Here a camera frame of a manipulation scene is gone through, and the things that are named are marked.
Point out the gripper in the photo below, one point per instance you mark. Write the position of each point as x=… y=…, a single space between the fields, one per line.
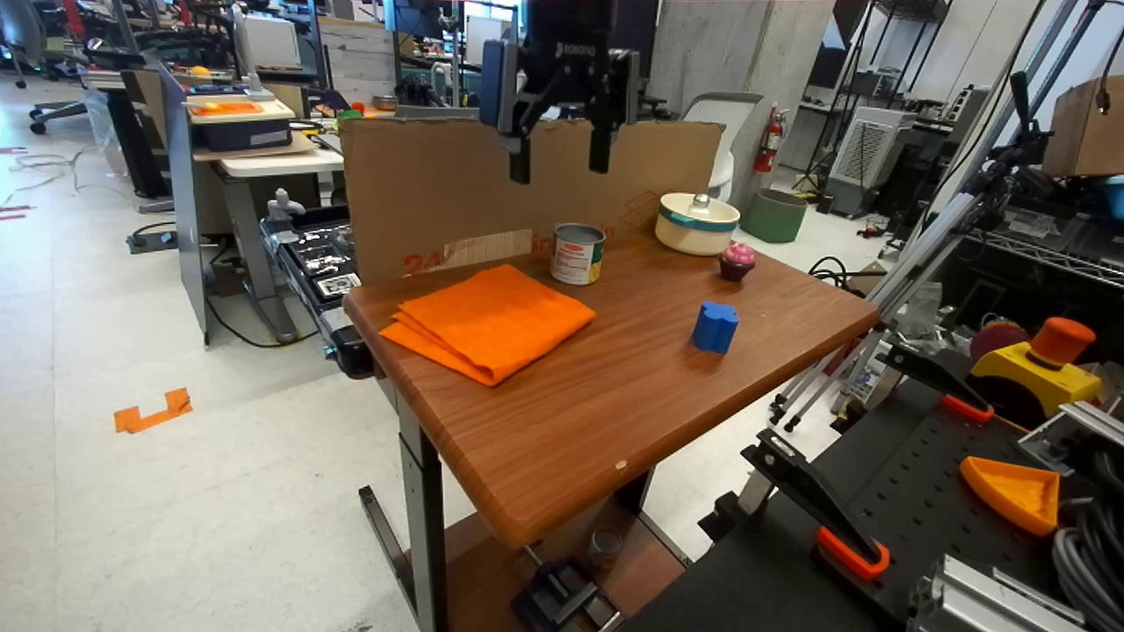
x=569 y=35

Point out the orange towel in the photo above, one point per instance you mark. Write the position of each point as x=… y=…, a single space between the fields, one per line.
x=492 y=320

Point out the tin can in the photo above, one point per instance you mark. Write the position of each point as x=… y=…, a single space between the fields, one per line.
x=577 y=256

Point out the cardboard sheet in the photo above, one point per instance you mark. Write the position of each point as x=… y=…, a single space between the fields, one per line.
x=421 y=193

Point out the cream pot lid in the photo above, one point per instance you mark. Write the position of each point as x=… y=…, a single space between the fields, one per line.
x=698 y=212

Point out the cream pot with teal band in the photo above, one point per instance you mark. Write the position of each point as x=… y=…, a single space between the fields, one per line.
x=694 y=237

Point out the white office chair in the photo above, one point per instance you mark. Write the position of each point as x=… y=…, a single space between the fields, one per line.
x=729 y=110

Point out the pink toy cupcake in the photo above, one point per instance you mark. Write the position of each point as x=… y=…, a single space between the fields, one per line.
x=737 y=261

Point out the red fire extinguisher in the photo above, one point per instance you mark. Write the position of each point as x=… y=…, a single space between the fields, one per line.
x=771 y=140

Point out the green bin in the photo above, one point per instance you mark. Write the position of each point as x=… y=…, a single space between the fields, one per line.
x=773 y=218

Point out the blue block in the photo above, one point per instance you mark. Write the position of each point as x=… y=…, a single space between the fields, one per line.
x=715 y=329

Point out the white air cooler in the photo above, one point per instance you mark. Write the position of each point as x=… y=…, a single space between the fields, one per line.
x=865 y=158

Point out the grey desk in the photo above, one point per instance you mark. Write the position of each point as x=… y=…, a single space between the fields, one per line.
x=255 y=167

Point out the monitor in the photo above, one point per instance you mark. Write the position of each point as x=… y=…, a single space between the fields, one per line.
x=268 y=42

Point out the tray with orange sheet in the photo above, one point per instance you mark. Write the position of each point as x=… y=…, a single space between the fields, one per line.
x=237 y=118

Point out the small grey cup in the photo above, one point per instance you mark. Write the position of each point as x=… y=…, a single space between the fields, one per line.
x=605 y=546

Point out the black clamp with orange grip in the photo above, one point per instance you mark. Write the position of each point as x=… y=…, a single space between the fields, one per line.
x=931 y=369
x=821 y=496

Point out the black vise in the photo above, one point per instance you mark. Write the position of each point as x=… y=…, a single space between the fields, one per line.
x=562 y=597

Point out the dark red ball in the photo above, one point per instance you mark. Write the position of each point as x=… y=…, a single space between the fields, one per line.
x=997 y=338

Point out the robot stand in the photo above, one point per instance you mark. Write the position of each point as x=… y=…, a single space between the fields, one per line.
x=913 y=474

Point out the orange floor tape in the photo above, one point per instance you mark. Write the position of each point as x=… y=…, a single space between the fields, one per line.
x=149 y=414

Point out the yellow emergency stop button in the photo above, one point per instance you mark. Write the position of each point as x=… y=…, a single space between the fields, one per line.
x=1036 y=373

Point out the cardboard box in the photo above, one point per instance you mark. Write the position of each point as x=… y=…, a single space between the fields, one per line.
x=1084 y=132

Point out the grey office chair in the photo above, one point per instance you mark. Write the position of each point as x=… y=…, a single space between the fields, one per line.
x=35 y=53

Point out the orange triangular plastic piece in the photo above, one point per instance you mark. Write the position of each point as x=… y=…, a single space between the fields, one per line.
x=1014 y=491

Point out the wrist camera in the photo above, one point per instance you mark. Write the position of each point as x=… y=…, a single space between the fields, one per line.
x=493 y=83

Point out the aluminium rail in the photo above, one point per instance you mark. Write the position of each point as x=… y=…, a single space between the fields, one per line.
x=975 y=601

